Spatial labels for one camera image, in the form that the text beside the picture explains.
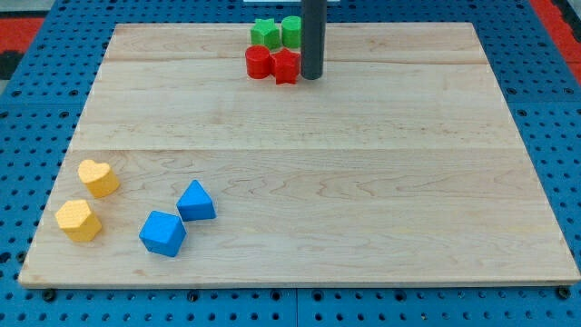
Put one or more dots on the green star block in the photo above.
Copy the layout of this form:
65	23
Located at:
266	32

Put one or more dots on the red cylinder block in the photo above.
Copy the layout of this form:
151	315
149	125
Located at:
258	61

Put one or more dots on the green cylinder block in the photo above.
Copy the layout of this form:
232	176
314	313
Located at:
291	31

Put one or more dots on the blue triangle block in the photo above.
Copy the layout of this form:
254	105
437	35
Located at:
195	203

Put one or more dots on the yellow heart block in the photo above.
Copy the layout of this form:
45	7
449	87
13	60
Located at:
99	178

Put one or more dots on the red star block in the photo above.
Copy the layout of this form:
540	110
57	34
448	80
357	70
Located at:
285	66

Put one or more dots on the blue cube block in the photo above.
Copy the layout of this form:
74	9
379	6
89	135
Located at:
163	233

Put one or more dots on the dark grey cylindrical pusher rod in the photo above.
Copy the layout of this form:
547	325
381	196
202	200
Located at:
313	28

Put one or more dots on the yellow hexagon block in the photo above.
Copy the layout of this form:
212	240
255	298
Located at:
78	221

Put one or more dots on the light wooden board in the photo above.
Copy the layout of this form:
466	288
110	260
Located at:
401	166

